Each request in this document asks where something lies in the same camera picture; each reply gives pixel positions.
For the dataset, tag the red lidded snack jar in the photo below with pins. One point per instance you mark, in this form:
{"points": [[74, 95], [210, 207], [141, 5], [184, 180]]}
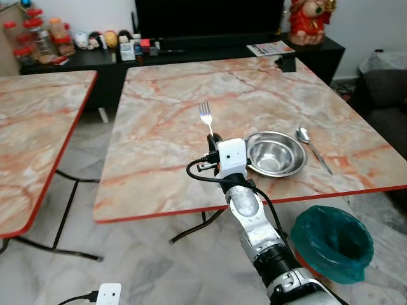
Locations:
{"points": [[11, 35], [38, 32], [60, 35]]}

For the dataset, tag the small black white figurine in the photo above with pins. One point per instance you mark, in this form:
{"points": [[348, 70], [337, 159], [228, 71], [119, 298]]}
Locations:
{"points": [[95, 41]]}

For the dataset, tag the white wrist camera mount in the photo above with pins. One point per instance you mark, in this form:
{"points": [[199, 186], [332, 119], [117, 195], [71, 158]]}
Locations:
{"points": [[109, 293], [230, 155]]}

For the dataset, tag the black television cabinet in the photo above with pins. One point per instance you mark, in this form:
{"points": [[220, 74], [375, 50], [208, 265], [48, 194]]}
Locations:
{"points": [[318, 57]]}

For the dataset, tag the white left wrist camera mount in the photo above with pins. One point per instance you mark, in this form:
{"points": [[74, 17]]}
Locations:
{"points": [[109, 293]]}

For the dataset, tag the red plastic waste bin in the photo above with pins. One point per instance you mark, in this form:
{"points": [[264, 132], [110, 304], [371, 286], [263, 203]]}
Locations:
{"points": [[304, 262]]}

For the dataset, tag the black metal table leg frame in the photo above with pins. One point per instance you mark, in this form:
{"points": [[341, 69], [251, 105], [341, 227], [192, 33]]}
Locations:
{"points": [[66, 213], [191, 230]]}

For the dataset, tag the silver metal spoon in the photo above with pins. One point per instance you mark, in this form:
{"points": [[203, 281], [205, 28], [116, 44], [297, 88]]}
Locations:
{"points": [[303, 135]]}

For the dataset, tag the small yellow figurine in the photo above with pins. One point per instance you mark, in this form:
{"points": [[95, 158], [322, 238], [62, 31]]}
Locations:
{"points": [[110, 39]]}

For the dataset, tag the stainless steel bowl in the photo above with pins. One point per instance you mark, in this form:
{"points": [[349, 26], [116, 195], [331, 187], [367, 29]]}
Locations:
{"points": [[275, 154]]}

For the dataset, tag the red festive figurine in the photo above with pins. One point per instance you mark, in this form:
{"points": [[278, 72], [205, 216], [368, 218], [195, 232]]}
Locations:
{"points": [[308, 22]]}

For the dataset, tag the green plastic bin bag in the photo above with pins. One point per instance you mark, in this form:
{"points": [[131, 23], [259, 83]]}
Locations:
{"points": [[334, 244]]}

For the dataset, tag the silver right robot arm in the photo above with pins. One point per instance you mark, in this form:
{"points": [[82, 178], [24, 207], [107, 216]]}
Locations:
{"points": [[251, 219]]}

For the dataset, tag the grey sofa cushion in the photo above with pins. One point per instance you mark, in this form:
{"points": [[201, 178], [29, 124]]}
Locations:
{"points": [[385, 79]]}

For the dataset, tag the printed paper leaflet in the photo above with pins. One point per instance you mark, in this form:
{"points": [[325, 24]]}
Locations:
{"points": [[270, 48]]}

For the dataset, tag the dark grey sofa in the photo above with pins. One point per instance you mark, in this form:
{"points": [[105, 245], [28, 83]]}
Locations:
{"points": [[385, 127]]}

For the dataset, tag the small black haired doll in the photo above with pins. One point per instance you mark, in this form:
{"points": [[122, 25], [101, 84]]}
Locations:
{"points": [[125, 37]]}

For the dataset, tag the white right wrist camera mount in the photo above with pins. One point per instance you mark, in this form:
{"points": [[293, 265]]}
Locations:
{"points": [[230, 155]]}

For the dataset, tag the small white printed box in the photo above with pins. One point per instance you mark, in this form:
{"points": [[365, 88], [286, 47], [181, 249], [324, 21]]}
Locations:
{"points": [[127, 52]]}

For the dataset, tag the black flat television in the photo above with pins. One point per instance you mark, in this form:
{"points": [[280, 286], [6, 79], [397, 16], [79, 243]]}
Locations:
{"points": [[210, 19]]}

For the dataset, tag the small black box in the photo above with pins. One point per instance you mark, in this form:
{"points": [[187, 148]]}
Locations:
{"points": [[286, 62]]}

